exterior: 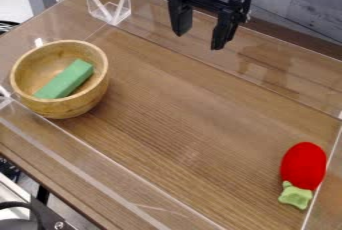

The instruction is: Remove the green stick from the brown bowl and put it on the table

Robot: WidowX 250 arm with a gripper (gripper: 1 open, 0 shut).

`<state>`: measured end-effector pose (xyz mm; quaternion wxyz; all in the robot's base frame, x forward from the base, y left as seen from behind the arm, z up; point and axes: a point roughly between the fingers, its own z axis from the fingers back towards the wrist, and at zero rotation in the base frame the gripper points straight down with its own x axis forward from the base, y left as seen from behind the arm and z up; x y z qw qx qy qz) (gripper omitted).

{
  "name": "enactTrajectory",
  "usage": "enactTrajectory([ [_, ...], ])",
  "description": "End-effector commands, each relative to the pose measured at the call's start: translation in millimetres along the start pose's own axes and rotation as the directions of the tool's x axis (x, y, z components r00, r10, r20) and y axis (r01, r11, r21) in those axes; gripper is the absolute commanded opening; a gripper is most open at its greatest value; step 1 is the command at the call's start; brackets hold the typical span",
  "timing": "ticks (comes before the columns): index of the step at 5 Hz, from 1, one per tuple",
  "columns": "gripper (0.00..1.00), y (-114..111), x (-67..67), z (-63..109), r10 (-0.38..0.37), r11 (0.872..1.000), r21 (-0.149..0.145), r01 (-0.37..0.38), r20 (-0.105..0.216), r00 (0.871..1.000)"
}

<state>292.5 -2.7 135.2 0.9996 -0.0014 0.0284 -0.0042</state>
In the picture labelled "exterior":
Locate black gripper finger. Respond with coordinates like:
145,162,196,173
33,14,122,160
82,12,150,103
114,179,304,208
168,0,192,36
210,8,239,50

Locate green rectangular block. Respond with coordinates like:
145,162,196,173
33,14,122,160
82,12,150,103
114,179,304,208
33,59,93,99

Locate wooden bowl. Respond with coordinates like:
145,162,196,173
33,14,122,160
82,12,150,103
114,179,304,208
9,40,108,119

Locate red plush strawberry toy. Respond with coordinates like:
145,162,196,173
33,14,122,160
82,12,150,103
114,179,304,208
277,142,327,210

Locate black table leg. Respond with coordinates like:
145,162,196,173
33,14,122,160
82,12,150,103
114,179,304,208
35,186,49,205

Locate black device with screw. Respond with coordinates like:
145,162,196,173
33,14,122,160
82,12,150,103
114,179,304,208
0,198,78,230

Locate clear acrylic corner bracket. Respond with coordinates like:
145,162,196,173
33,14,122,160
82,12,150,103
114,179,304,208
85,0,130,26

